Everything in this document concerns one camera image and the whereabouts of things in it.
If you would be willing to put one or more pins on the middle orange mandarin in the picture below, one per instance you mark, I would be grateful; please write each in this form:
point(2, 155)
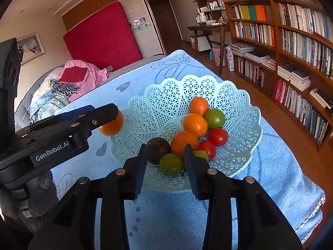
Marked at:
point(195, 124)

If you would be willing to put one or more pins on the wooden bookshelf with books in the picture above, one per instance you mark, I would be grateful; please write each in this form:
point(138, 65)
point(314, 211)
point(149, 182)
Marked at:
point(285, 48)

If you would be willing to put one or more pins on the dark brown passion fruit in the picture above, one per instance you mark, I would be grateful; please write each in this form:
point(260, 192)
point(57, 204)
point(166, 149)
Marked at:
point(157, 148)

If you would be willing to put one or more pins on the top orange mandarin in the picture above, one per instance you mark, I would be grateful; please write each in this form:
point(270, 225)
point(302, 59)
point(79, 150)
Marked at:
point(199, 106)

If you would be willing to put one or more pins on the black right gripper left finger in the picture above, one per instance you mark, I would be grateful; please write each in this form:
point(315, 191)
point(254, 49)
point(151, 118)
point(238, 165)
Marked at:
point(71, 224)

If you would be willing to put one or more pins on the framed wedding photo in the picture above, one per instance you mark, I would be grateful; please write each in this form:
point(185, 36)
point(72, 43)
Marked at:
point(30, 46)

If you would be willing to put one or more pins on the red pillow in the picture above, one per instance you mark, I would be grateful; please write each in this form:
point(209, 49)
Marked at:
point(73, 75)

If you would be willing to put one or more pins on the wooden desk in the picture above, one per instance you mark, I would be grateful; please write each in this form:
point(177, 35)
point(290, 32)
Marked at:
point(221, 29)

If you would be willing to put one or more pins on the orange tomato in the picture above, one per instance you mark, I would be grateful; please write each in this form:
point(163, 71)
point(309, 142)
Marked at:
point(113, 127)

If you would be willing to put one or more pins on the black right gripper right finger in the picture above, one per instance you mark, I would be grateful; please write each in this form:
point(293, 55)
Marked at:
point(261, 224)

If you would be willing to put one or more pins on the pile of clothes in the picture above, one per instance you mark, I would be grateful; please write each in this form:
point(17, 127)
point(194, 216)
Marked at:
point(50, 97)

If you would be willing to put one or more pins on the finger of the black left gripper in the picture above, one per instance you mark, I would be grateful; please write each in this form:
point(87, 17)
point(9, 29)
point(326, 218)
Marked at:
point(72, 114)
point(49, 128)

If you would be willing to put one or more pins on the red cherry tomato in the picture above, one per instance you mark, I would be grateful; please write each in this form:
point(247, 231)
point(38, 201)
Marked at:
point(218, 137)
point(208, 147)

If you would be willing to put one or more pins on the green tomato with stem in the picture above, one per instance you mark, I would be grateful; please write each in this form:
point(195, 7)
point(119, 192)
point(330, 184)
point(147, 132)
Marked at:
point(171, 165)

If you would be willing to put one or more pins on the orange mandarin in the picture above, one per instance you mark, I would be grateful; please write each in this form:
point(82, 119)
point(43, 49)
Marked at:
point(180, 140)
point(199, 106)
point(195, 124)

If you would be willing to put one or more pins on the lower orange mandarin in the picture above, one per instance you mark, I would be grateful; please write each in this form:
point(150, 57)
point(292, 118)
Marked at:
point(180, 140)

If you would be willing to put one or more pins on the dark wooden door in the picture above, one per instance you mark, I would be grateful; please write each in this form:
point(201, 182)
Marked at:
point(167, 24)

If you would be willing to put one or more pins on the white lattice fruit basket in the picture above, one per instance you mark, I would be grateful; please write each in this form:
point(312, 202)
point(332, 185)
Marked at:
point(159, 112)

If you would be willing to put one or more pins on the small wooden desk shelf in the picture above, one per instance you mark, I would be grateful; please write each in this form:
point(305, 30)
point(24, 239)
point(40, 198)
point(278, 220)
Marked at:
point(209, 11)

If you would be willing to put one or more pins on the pink blanket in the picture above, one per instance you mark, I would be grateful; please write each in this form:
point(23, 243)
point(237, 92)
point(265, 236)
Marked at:
point(94, 78)

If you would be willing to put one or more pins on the green tomato in basket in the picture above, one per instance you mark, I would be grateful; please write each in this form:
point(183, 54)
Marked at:
point(215, 118)

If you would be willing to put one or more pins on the red upright mattress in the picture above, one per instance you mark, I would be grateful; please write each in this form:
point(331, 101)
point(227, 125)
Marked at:
point(104, 39)

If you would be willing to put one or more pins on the yellow-green tomato in basket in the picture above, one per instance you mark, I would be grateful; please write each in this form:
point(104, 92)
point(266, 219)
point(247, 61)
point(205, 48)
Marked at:
point(202, 154)

